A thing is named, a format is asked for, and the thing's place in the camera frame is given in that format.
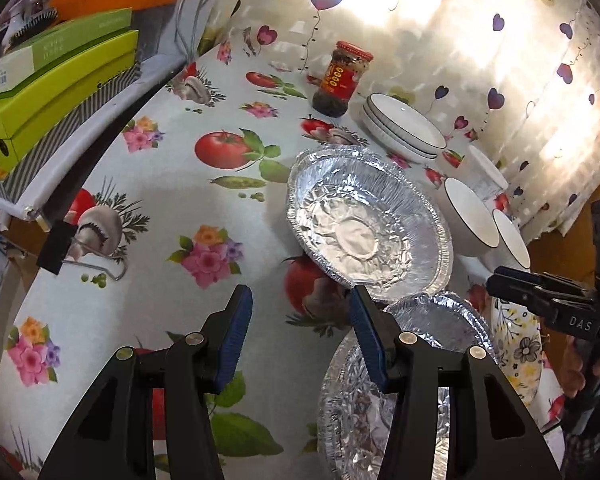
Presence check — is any white plastic tub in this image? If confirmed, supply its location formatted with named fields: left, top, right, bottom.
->
left=467, top=144, right=510, bottom=201

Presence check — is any flat sage green box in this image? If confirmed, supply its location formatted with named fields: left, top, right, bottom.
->
left=0, top=7, right=133, bottom=101

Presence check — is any wooden cabinet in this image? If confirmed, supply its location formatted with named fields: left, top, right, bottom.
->
left=525, top=160, right=600, bottom=281

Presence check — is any black hairbrush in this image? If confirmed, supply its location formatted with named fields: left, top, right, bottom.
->
left=0, top=7, right=61, bottom=53

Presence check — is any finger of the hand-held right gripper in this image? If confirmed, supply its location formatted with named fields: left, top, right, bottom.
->
left=486, top=274, right=595, bottom=320
left=494, top=266, right=597, bottom=302

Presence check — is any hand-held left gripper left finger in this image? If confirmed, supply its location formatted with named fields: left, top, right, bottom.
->
left=39, top=284, right=255, bottom=480

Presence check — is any lime green box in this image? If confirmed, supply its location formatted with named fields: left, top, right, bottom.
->
left=0, top=30, right=140, bottom=171

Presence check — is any red-lidded sauce jar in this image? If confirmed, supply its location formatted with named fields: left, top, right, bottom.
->
left=311, top=40, right=374, bottom=118

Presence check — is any white ribbed bowl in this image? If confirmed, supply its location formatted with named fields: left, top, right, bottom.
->
left=442, top=177, right=501, bottom=258
left=490, top=208, right=531, bottom=273

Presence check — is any white cable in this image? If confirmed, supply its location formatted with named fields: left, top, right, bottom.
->
left=172, top=0, right=226, bottom=61

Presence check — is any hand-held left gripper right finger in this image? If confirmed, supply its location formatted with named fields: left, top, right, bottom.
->
left=349, top=285, right=563, bottom=480

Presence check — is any black binder clip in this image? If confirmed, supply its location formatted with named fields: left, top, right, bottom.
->
left=36, top=222, right=128, bottom=281

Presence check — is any heart-print curtain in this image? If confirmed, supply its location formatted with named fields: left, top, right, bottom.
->
left=200, top=0, right=600, bottom=241

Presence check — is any person's right hand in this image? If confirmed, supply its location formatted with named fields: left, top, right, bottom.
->
left=561, top=339, right=593, bottom=401

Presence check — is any floral ceramic plate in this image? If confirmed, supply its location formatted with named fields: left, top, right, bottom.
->
left=490, top=296, right=543, bottom=406

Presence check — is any vegetable-print tablecloth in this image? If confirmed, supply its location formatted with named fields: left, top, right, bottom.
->
left=0, top=30, right=566, bottom=480

